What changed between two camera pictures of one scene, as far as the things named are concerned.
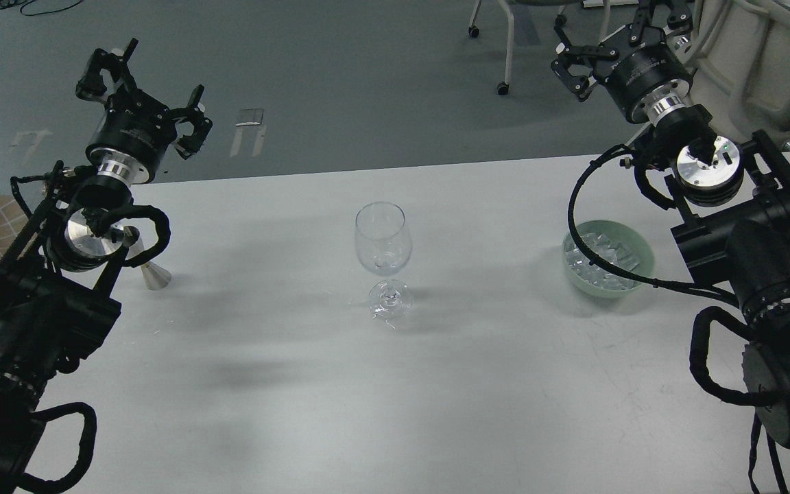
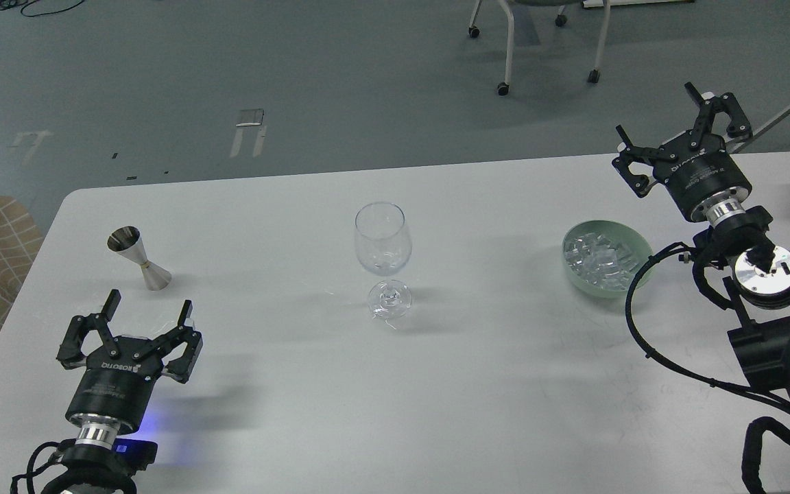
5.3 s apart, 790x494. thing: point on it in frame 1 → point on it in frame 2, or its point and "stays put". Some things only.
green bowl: x=616 y=243 stays put
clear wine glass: x=383 y=245 stays put
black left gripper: x=134 y=130 → x=118 y=381
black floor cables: x=3 y=4 stays put
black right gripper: x=644 y=79 → x=695 y=165
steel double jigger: x=157 y=277 stays put
